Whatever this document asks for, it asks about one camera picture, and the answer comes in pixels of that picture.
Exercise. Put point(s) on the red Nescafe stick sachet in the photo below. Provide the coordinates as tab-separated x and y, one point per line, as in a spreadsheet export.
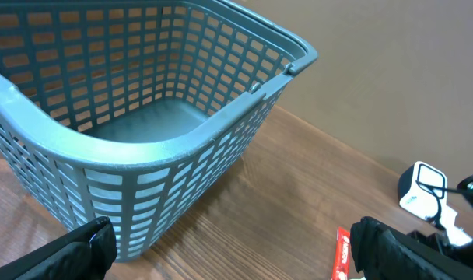
340	269

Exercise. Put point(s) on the white barcode scanner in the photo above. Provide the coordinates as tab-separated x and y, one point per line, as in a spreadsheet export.
420	190

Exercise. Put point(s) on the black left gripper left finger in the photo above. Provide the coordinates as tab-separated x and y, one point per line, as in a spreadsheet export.
87	252

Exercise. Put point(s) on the grey plastic shopping basket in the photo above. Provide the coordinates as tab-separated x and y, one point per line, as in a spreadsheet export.
133	109

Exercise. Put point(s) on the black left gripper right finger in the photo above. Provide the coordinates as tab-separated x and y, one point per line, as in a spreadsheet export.
382	252

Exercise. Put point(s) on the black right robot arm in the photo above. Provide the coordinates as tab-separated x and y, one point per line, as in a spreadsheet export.
439	241

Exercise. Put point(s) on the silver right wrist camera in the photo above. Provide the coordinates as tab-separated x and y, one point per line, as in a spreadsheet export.
456	235

